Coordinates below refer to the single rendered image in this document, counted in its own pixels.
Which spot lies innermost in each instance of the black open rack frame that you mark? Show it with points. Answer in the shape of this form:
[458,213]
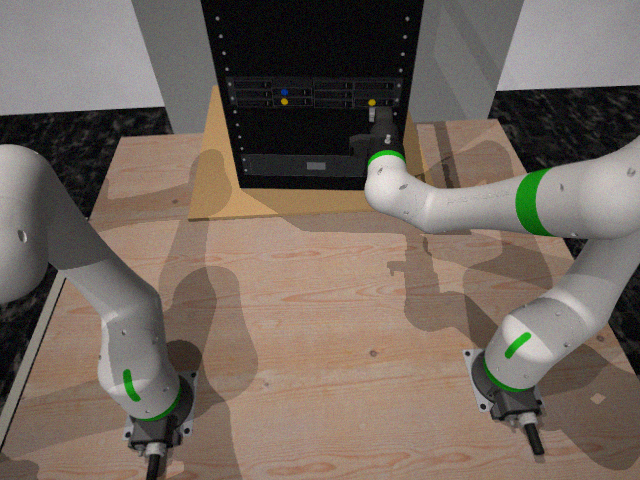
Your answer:
[308,148]

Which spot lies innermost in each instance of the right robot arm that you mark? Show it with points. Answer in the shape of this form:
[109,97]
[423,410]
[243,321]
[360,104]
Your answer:
[597,199]

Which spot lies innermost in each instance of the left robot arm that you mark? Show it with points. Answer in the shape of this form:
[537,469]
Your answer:
[40,223]

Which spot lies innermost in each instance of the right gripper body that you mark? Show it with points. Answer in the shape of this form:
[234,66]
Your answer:
[366,145]

